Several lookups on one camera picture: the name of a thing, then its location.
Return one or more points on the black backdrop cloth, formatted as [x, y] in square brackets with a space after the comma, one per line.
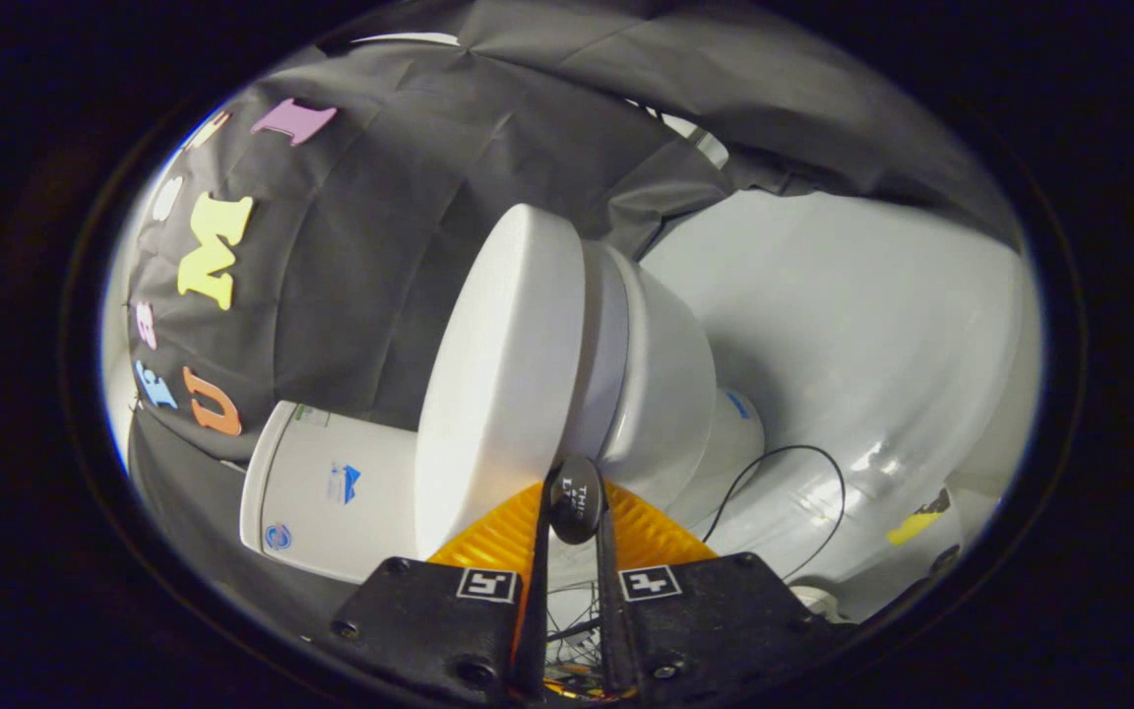
[380, 246]

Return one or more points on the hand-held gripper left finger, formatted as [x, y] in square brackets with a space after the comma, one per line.
[534, 611]

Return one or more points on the white toilet lid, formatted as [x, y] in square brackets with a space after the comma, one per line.
[498, 374]

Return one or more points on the white toilet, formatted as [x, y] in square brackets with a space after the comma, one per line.
[665, 374]

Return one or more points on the yellow tape piece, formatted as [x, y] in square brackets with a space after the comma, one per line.
[913, 527]

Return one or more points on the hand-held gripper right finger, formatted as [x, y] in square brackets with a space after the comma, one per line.
[610, 611]

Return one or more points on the white toilet seat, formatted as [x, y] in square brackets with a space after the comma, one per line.
[604, 345]

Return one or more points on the white toilet tank cover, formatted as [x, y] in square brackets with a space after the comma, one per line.
[257, 473]

